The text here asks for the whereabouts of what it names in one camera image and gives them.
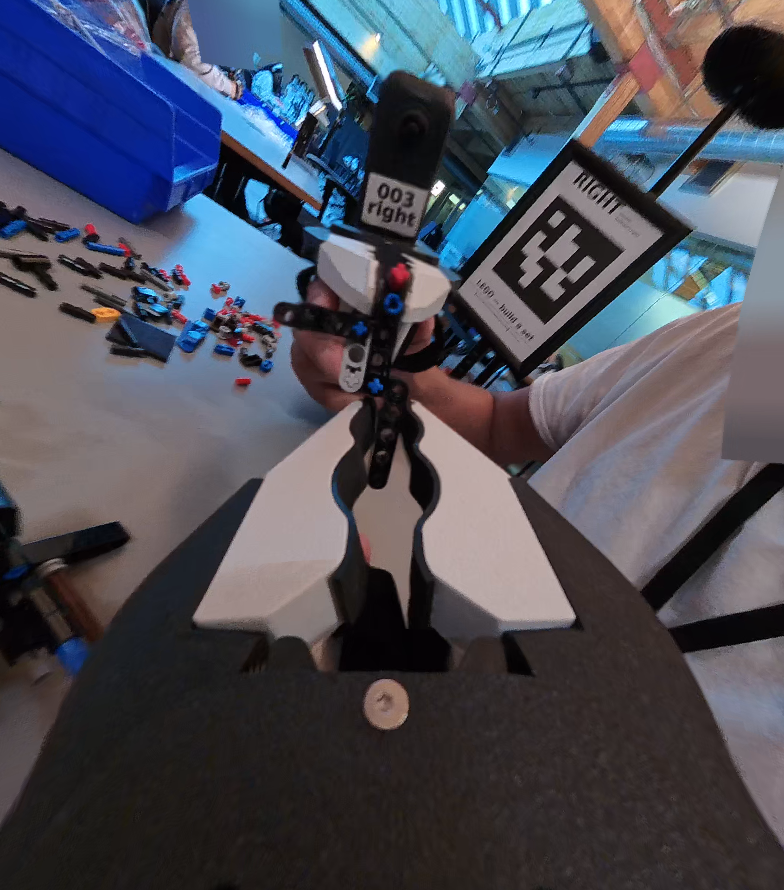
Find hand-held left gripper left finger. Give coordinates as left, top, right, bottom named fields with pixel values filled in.
left=193, top=402, right=372, bottom=670

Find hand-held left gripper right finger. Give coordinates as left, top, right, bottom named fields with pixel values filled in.
left=404, top=409, right=578, bottom=656

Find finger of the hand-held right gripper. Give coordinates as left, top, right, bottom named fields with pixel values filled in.
left=315, top=238, right=391, bottom=314
left=400, top=264, right=451, bottom=326

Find black lego beam with pins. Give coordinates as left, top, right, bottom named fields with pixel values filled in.
left=272, top=262, right=414, bottom=490

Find pile of small colourful lego pieces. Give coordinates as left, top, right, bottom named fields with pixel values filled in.
left=0, top=183, right=283, bottom=388

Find dark flat lego panel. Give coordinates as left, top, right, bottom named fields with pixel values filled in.
left=104, top=311, right=179, bottom=364

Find person's right hand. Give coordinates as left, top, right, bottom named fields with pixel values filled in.
left=291, top=281, right=497, bottom=447

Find black framed marker sign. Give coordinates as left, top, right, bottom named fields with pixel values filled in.
left=447, top=138, right=694, bottom=381

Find background work table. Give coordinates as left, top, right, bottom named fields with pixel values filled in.
left=217, top=104, right=328, bottom=211

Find clear plastic bag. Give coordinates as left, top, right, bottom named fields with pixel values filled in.
left=61, top=0, right=156, bottom=58

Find stacked blue plastic bins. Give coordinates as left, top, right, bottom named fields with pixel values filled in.
left=0, top=0, right=224, bottom=225

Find black fuzzy ball on pole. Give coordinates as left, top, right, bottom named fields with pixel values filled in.
left=651, top=23, right=784, bottom=200

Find black harness strap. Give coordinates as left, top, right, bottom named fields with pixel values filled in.
left=641, top=461, right=784, bottom=655

